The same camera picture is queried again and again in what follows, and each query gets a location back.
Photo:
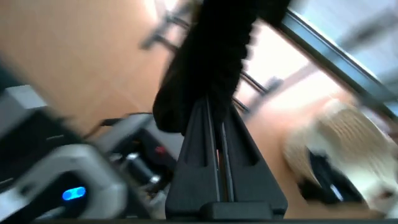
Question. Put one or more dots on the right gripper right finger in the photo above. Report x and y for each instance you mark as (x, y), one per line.
(258, 189)

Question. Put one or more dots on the black garment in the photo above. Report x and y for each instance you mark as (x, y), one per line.
(326, 177)

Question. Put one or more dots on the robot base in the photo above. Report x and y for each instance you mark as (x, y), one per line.
(102, 186)

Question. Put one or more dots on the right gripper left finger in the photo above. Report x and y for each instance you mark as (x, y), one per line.
(186, 186)

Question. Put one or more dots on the black clothes rack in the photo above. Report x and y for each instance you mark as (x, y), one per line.
(255, 84)

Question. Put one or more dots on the black shorts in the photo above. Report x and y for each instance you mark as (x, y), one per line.
(211, 56)

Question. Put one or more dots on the white laundry basket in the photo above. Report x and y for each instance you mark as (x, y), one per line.
(342, 133)

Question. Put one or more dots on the window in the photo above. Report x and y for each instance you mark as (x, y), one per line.
(342, 40)

